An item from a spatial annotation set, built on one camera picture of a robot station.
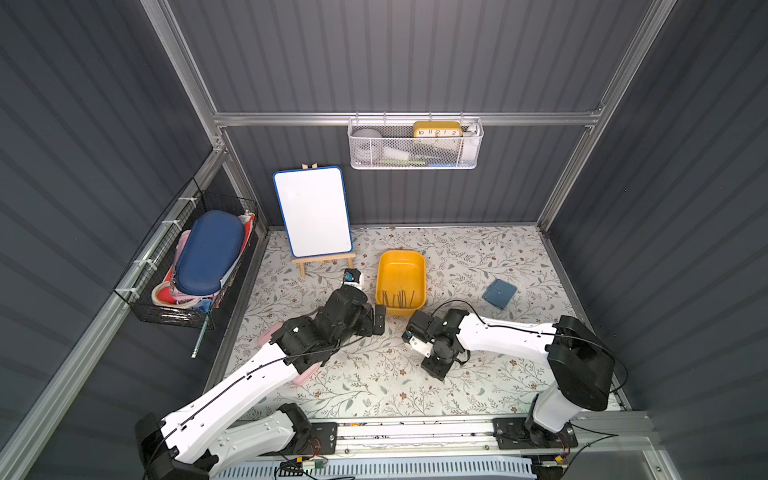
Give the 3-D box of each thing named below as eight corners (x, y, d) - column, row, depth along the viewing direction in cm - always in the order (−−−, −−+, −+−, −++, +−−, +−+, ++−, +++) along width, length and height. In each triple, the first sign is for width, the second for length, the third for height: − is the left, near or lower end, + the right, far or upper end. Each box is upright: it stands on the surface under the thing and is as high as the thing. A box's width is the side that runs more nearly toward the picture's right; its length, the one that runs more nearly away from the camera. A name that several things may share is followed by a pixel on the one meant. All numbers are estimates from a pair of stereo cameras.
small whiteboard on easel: (295, 274, 109) (263, 201, 82) (304, 238, 120) (279, 164, 93) (352, 274, 108) (339, 201, 82) (355, 238, 120) (345, 164, 93)
